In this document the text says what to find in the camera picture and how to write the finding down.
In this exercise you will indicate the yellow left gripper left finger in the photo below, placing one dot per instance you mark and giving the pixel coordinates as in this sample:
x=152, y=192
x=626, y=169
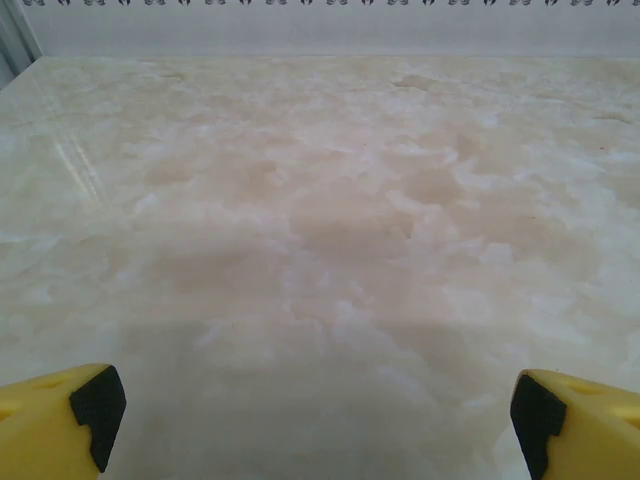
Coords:
x=40, y=430

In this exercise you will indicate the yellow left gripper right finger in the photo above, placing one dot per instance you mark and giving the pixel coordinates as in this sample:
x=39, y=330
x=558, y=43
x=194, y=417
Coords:
x=600, y=435

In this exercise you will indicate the aluminium left frame post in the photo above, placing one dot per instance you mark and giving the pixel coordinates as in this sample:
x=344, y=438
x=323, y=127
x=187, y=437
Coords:
x=15, y=40

